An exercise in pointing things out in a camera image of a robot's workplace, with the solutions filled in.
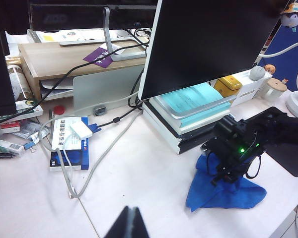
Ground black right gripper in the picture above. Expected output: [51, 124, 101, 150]
[204, 117, 266, 186]

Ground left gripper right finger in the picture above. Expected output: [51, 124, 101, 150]
[133, 207, 149, 238]

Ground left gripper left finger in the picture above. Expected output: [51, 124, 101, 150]
[103, 205, 131, 238]

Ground blue microfibre rag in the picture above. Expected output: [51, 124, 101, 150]
[185, 153, 268, 213]

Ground black spine white book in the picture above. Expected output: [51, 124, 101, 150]
[143, 101, 216, 149]
[143, 106, 214, 156]

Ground black flat pad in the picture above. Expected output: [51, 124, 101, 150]
[264, 145, 298, 178]

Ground blue white medicine box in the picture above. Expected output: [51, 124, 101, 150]
[49, 116, 90, 172]

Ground white desk drawer organiser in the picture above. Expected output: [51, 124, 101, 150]
[229, 70, 273, 108]

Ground yellow tin box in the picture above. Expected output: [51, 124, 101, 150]
[213, 75, 243, 99]

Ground white desk fan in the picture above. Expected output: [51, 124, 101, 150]
[285, 59, 298, 119]

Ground white video adapter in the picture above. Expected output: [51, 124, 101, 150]
[69, 120, 93, 140]

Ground white jar wooden lid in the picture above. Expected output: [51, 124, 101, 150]
[264, 78, 288, 99]

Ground grey plush ball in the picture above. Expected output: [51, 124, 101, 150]
[249, 66, 266, 81]

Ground metal partition clamp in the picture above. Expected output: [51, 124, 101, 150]
[93, 106, 107, 117]

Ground blue binder clip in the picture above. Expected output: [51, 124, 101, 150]
[23, 140, 38, 154]

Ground blue felt partition board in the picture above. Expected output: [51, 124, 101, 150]
[262, 12, 298, 93]

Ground red bottle cap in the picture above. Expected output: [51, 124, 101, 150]
[53, 105, 66, 116]

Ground silver foil packets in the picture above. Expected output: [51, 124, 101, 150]
[13, 119, 52, 144]

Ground black pen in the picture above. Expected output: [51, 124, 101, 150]
[0, 152, 20, 160]

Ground frosted desk partition panel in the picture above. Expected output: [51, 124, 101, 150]
[73, 66, 145, 117]

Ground long white green box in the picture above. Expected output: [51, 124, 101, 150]
[0, 136, 25, 157]

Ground red white medicine box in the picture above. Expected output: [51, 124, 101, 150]
[0, 120, 23, 134]

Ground green white medicine box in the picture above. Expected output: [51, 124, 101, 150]
[13, 99, 45, 122]

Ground white paper stack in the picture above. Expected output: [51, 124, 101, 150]
[39, 77, 75, 98]

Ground purple name card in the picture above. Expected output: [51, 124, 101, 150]
[83, 47, 114, 68]

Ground penguin plush straw hat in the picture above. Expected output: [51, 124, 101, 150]
[279, 1, 298, 33]

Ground white printed bottle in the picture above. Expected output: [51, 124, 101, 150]
[5, 63, 33, 102]

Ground wooden desk shelf riser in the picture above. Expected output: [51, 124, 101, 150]
[17, 41, 151, 101]

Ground black monitor with button row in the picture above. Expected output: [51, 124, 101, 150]
[0, 0, 17, 118]

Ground glossy black AOC monitor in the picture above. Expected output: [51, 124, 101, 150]
[29, 0, 162, 32]

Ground grey monitor cable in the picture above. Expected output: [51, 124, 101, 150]
[38, 91, 145, 199]

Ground black cable with blue plug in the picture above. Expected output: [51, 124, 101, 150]
[87, 106, 144, 133]

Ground black AOC monitor white frame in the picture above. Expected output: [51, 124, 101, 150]
[138, 0, 293, 101]

